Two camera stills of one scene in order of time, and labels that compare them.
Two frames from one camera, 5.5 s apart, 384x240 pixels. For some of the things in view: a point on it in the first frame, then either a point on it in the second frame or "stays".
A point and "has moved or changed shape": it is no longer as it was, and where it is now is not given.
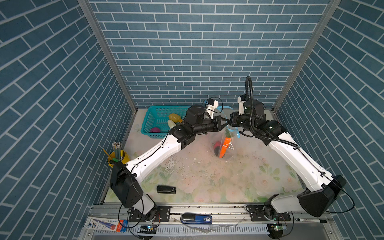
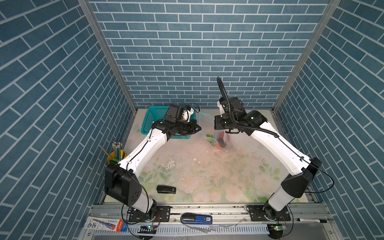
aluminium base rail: x=228 y=222 stays
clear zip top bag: x=224 y=143 has moved or changed shape
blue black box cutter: x=194 y=218 stays
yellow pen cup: x=118 y=155 stays
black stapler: x=166 y=189 stays
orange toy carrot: x=226 y=143 to x=210 y=139
